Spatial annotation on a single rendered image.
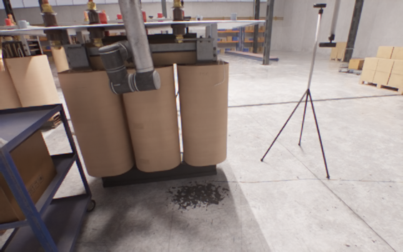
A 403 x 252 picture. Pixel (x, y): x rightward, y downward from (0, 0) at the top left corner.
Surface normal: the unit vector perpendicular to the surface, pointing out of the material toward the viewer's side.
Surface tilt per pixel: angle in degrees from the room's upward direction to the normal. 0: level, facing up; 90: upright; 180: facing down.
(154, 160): 90
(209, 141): 90
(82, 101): 90
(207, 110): 90
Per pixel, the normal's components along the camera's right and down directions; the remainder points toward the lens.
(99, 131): 0.15, 0.39
